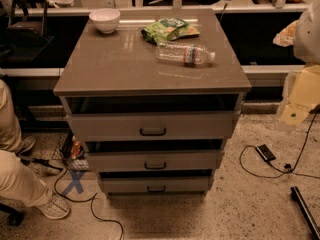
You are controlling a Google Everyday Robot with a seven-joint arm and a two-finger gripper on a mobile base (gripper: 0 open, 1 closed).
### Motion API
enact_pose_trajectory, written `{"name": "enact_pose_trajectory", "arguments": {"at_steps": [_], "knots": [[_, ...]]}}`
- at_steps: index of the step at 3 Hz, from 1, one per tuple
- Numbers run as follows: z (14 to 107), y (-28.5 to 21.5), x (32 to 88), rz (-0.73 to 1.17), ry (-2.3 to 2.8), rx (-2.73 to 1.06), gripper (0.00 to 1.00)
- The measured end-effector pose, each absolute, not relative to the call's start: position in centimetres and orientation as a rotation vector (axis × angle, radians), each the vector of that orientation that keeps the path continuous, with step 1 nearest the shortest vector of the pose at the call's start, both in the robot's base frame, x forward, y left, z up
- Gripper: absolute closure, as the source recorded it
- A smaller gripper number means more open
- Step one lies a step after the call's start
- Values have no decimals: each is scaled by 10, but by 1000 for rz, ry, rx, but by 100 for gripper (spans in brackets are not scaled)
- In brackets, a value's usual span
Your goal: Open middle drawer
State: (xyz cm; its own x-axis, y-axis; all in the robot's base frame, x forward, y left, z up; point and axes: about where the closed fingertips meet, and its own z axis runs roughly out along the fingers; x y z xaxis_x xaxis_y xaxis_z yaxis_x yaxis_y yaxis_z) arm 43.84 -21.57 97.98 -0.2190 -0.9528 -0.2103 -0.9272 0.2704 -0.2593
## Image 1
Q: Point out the grey top drawer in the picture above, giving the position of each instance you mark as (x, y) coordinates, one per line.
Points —
(153, 126)

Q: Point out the black chair base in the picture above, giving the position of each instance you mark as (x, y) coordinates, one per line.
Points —
(15, 217)

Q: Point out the clear plastic water bottle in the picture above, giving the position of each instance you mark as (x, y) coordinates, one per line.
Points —
(187, 53)

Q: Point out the grey drawer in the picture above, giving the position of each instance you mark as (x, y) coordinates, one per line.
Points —
(153, 126)
(156, 185)
(147, 161)

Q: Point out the grey bottom drawer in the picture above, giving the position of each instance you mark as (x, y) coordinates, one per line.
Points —
(156, 185)

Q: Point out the black phone on floor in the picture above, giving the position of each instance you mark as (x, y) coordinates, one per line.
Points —
(265, 153)

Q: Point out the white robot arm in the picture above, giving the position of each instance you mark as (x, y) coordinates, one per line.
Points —
(307, 35)

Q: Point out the green snack bag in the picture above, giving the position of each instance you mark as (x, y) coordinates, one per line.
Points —
(168, 29)

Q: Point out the orange item in basket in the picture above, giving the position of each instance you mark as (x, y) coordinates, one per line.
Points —
(76, 148)

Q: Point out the white sneaker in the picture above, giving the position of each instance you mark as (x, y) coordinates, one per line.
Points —
(56, 208)

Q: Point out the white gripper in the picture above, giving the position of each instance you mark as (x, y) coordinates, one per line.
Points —
(308, 39)

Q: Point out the person leg beige trousers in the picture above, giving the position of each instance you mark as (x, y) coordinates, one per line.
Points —
(16, 180)

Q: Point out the black bar on floor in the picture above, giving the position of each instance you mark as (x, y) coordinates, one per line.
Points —
(298, 198)

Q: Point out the grey drawer cabinet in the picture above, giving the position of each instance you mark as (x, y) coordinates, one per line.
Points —
(119, 73)

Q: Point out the white bowl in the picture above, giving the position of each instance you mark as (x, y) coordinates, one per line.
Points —
(105, 20)

